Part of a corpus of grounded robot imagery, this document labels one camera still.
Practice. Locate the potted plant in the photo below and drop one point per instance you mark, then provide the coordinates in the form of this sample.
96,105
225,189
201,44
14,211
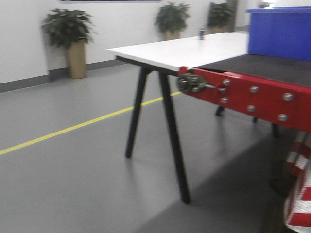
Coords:
218,17
171,19
70,30

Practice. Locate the red white striped barrier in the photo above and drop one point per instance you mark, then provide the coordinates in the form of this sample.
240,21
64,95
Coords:
297,206

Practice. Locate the red conveyor frame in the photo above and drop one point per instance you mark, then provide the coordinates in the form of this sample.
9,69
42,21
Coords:
280,103

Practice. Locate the middle potted plant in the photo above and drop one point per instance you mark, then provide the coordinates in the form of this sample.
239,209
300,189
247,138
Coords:
171,19

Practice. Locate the blue plastic crate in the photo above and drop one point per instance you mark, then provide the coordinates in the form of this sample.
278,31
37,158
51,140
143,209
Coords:
280,32

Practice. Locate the conveyor tension bolt mechanism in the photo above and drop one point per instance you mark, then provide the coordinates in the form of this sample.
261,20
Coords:
189,82

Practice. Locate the right potted plant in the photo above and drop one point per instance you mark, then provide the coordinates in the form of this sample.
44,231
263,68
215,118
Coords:
218,17

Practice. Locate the white table black legs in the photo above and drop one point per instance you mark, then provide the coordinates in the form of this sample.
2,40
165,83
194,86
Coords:
181,127

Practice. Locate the left potted plant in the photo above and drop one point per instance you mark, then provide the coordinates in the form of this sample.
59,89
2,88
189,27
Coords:
70,30

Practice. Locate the black conveyor belt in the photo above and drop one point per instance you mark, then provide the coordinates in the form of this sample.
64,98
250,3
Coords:
284,70

